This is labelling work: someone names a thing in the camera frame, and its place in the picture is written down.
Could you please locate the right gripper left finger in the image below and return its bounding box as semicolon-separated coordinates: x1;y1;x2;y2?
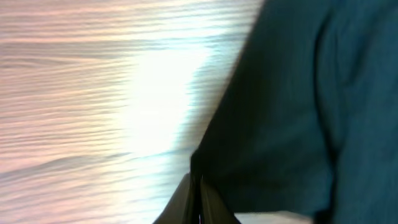
154;174;200;224

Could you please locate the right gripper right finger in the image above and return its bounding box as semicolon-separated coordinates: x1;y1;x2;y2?
200;179;241;224

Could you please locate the black t-shirt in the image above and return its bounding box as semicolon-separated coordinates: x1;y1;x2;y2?
191;0;397;224

